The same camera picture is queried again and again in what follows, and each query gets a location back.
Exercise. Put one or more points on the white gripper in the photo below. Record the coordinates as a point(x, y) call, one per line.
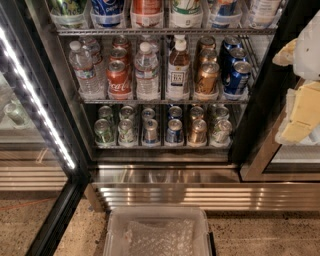
point(309, 53)

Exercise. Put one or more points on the brown tea bottle white label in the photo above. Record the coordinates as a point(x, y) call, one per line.
point(178, 71)

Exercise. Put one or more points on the right glass fridge door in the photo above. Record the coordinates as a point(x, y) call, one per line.
point(277, 159)

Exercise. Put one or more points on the blue orange bottle top shelf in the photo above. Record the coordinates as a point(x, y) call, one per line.
point(223, 14)

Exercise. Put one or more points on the steel fridge base grille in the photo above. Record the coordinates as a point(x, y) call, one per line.
point(209, 188)

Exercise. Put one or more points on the green white bottle top shelf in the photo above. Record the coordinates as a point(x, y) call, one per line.
point(185, 14)

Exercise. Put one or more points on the rear centre water bottle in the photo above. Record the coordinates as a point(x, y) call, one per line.
point(153, 41)

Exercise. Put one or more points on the water bottle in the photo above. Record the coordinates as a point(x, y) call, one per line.
point(147, 73)
point(91, 45)
point(82, 64)
point(153, 41)

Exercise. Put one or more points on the front centre water bottle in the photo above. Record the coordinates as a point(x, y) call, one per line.
point(147, 73)

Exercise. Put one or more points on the red soda bottle top shelf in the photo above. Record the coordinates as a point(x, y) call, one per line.
point(146, 13)

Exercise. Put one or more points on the rear left water bottle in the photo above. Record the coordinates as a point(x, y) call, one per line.
point(91, 45)

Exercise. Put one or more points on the blue pepsi bottle top shelf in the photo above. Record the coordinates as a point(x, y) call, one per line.
point(108, 13)

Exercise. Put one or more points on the front left water bottle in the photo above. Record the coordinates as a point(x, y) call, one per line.
point(82, 64)

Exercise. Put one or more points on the blue pepsi can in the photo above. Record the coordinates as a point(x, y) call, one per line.
point(229, 42)
point(174, 133)
point(232, 56)
point(236, 80)
point(175, 112)

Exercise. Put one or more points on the middle blue pepsi can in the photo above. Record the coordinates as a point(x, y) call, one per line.
point(232, 56)

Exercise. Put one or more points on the rear silver green can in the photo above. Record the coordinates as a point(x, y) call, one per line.
point(219, 112)

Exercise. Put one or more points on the silver green can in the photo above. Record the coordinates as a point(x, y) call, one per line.
point(220, 134)
point(219, 112)

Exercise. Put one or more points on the front silver green can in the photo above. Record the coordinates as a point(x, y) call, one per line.
point(220, 134)

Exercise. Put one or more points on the front bronze soda can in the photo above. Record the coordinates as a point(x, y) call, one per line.
point(206, 87)

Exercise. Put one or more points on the bronze soda can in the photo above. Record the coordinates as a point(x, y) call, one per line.
point(207, 55)
point(206, 87)
point(206, 42)

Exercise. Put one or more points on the middle bronze soda can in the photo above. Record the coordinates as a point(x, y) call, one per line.
point(207, 55)

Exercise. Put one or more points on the rear bronze soda can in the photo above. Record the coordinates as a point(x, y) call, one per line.
point(206, 42)

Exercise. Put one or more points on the rear bronze can bottom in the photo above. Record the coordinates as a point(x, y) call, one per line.
point(196, 112)

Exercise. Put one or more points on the front bronze can bottom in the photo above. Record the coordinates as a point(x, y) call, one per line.
point(197, 134)

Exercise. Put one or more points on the rear blue pepsi can bottom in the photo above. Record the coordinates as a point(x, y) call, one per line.
point(175, 112)

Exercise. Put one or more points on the front blue pepsi can bottom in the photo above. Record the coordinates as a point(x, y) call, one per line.
point(174, 133)

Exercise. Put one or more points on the rear silver blue can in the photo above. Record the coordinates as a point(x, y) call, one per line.
point(148, 113)

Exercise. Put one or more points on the silver blue can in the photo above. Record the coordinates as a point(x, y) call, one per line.
point(150, 132)
point(148, 113)

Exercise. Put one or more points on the front silver blue can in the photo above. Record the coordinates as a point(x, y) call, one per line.
point(150, 132)

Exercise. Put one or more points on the rear green white can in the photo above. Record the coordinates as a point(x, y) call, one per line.
point(127, 112)

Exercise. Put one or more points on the green white can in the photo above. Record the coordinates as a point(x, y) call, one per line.
point(126, 134)
point(127, 112)

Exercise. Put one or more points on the front green white can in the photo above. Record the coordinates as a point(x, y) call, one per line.
point(126, 134)

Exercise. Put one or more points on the front red coca-cola can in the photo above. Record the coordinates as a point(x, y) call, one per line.
point(119, 87)

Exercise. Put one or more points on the red coca-cola can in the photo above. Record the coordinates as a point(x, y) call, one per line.
point(119, 54)
point(121, 42)
point(119, 87)

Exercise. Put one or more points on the middle red coca-cola can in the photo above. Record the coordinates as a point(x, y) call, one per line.
point(119, 54)

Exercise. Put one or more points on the rear red coca-cola can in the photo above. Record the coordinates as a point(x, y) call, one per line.
point(121, 42)

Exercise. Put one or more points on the rear green soda can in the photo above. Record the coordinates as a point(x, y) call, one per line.
point(105, 112)

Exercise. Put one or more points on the green soda can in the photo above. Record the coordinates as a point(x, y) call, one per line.
point(105, 112)
point(103, 131)

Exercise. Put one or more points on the front green soda can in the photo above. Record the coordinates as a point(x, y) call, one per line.
point(103, 131)

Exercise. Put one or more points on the bottom wire shelf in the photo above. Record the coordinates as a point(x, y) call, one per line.
point(189, 145)

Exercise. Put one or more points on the wire shelf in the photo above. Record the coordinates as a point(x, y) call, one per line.
point(189, 145)
point(166, 31)
point(156, 102)

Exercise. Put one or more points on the middle wire shelf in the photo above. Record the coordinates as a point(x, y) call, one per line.
point(156, 102)

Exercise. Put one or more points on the top wire shelf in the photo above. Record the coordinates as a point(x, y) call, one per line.
point(166, 31)

